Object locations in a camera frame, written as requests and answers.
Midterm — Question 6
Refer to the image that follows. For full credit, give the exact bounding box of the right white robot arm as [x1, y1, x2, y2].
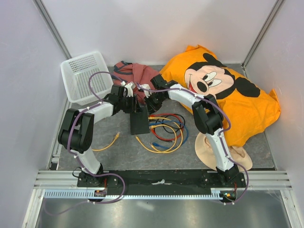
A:
[137, 75, 239, 187]

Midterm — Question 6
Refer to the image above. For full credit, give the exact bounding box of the black ethernet cable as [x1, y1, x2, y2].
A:
[149, 114, 186, 130]

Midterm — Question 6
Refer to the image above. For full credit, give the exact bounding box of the beige hat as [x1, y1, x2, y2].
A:
[195, 133, 253, 170]

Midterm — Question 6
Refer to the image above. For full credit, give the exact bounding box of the blue ethernet cable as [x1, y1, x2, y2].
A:
[149, 120, 190, 149]

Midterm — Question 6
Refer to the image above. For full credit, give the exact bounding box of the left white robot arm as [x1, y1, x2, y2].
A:
[58, 82, 139, 187]

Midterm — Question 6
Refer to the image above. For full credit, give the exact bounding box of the orange Mickey Mouse shirt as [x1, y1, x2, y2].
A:
[160, 45, 281, 147]

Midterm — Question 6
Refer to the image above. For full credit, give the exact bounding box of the black network switch box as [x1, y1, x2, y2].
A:
[130, 104, 150, 135]

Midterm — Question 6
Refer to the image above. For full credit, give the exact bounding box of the slotted metal cable duct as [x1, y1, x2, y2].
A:
[44, 189, 236, 200]

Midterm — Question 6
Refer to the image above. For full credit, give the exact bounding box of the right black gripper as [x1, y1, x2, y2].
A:
[143, 93, 166, 116]

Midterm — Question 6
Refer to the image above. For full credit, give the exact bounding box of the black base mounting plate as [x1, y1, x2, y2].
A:
[77, 169, 246, 188]

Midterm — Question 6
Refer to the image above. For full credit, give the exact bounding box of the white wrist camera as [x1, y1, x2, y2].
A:
[140, 84, 152, 98]
[120, 81, 135, 97]

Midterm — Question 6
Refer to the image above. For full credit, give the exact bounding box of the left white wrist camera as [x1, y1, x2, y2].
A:
[120, 81, 135, 97]

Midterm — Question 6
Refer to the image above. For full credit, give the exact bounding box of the red folded shirt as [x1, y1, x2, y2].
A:
[113, 61, 160, 90]

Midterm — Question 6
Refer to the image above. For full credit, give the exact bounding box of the white plastic basket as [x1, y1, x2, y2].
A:
[60, 51, 113, 105]

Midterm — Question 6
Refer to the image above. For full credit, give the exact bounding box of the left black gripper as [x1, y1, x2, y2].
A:
[119, 95, 142, 114]

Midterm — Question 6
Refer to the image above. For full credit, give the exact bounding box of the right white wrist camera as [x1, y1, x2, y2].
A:
[140, 84, 152, 98]

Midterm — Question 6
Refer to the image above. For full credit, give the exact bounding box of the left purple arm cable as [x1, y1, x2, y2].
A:
[44, 71, 126, 216]

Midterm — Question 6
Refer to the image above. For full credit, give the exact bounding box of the red ethernet cable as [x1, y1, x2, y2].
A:
[148, 113, 186, 143]

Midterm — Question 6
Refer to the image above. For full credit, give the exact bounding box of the yellow ethernet cable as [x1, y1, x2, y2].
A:
[135, 116, 184, 154]
[92, 133, 120, 152]

